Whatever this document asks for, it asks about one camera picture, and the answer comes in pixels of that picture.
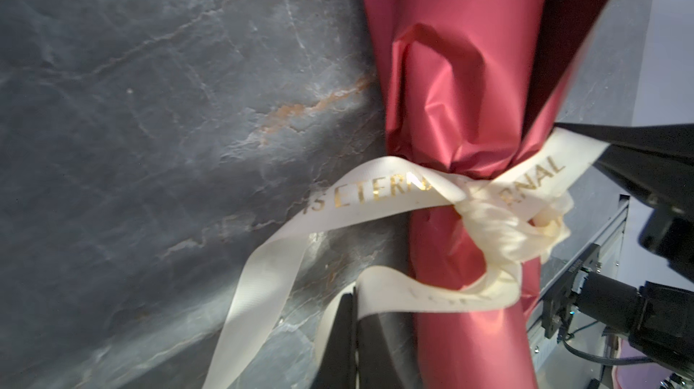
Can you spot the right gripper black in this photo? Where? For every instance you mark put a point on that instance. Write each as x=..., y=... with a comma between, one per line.
x=655, y=165

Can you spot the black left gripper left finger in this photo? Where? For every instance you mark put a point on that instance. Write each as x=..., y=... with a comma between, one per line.
x=338, y=367

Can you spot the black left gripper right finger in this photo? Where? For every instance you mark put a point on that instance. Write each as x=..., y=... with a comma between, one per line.
x=386, y=349

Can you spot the cream printed ribbon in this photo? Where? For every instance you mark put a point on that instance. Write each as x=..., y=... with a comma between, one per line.
x=477, y=247

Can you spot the dark red wrapping paper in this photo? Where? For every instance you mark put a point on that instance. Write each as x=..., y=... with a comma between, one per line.
x=473, y=87

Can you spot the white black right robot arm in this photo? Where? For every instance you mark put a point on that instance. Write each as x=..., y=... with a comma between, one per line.
x=656, y=319

